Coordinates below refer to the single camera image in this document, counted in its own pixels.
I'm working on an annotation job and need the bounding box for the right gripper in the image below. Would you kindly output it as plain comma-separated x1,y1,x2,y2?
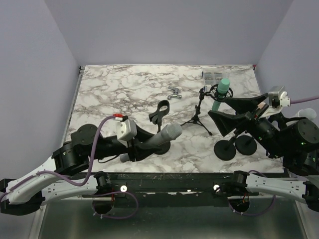
207,92,287,158

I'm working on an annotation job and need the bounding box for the white microphone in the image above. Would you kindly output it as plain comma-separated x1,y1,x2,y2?
295,108,317,121

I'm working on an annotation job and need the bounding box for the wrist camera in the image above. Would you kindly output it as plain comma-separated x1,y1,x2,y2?
268,86,291,108
114,114,137,147

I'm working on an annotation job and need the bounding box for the black stand of white microphone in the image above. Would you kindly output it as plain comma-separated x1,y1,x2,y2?
235,135,257,156

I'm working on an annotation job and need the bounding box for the grey mesh microphone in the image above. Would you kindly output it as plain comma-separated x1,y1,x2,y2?
120,123,182,163

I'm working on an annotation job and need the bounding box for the black round-base mic stand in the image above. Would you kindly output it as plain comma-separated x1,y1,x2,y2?
149,100,170,155

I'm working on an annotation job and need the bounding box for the black stand of pink microphone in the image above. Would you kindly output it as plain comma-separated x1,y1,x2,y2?
213,134,238,161

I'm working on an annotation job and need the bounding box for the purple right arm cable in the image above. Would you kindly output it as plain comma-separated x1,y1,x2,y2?
229,96,319,217

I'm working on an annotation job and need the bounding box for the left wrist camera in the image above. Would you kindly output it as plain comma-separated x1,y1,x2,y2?
114,114,137,147

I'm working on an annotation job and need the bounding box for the clear plastic screw box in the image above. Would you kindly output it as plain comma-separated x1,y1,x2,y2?
202,70,223,92

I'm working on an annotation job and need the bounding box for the black tripod shock-mount stand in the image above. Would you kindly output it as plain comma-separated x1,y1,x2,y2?
181,86,234,136

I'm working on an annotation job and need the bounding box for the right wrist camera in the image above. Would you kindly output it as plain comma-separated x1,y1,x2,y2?
268,86,291,108

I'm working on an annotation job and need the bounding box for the chrome faucet tap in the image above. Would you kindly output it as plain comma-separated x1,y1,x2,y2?
167,86,182,100

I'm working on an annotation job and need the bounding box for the aluminium frame rail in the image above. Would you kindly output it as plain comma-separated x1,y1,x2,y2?
27,66,85,239

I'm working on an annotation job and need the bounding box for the pink microphone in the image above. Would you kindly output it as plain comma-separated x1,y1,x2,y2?
258,102,268,109

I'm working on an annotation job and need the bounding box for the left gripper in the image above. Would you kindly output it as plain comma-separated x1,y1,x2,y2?
91,124,164,162

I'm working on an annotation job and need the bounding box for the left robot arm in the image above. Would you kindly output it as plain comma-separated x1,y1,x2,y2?
0,121,182,216

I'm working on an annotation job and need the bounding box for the teal microphone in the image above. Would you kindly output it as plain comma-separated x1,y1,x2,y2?
211,78,233,111

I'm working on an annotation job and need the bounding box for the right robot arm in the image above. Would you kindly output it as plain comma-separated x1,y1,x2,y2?
208,92,319,212

